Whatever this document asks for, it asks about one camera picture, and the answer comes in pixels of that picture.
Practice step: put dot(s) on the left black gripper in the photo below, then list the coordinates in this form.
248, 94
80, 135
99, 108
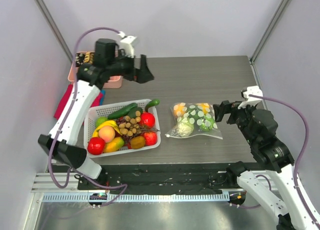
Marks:
143, 75

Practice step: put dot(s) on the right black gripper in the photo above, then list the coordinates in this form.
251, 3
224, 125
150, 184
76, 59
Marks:
230, 113

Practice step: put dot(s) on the yellow bell pepper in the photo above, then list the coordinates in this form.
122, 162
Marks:
204, 108

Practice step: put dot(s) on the green watermelon ball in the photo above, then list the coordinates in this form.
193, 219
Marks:
206, 124

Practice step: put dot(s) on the green bell pepper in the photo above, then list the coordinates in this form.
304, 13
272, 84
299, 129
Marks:
193, 115

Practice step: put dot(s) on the clear dotted zip bag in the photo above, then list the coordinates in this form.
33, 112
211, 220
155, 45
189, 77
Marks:
213, 133

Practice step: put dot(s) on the pale green cabbage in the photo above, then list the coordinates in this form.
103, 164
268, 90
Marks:
184, 129

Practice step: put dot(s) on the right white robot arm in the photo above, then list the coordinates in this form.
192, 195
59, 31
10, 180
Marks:
293, 210

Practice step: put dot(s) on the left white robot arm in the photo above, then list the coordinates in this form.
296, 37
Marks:
111, 58

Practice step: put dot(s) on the pink divided tray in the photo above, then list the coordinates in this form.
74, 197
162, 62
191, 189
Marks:
113, 83

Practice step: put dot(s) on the dark green avocado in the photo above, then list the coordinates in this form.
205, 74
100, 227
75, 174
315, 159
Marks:
135, 112

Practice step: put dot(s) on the dark green small cucumber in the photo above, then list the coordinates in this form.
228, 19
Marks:
122, 112

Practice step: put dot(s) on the shiny red apple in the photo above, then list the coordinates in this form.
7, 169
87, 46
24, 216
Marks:
147, 120

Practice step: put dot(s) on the brown longan bunch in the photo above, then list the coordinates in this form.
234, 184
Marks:
130, 126

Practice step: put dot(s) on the white plastic basket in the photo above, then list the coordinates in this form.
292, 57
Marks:
105, 110

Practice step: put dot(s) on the yellow striped sock roll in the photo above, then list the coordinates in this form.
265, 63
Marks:
89, 57

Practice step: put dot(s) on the yellow banana bunch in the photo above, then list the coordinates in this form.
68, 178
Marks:
110, 123

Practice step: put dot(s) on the small green lime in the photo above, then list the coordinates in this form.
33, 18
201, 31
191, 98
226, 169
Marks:
100, 120

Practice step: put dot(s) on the wrinkled red pomegranate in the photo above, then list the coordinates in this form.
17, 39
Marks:
151, 138

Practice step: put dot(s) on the black floral sock roll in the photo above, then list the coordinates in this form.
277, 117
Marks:
79, 59

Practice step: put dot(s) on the brown kiwi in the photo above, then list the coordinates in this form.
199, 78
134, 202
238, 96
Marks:
137, 142

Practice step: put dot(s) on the orange yellow mango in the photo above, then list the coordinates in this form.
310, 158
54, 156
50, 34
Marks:
114, 145

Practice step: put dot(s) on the magenta folded shirt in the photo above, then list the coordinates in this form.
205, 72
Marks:
65, 98

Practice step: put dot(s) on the red tomato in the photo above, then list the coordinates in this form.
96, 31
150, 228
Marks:
96, 146

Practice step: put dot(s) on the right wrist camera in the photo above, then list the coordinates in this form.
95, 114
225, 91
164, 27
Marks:
251, 95

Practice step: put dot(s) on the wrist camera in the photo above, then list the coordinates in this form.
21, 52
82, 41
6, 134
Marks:
127, 43
251, 95

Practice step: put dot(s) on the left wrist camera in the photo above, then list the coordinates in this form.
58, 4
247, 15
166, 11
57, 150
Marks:
127, 43

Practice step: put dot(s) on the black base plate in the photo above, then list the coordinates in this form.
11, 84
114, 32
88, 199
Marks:
168, 179

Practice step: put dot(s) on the white slotted cable duct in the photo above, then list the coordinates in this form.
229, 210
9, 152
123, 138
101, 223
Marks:
92, 197

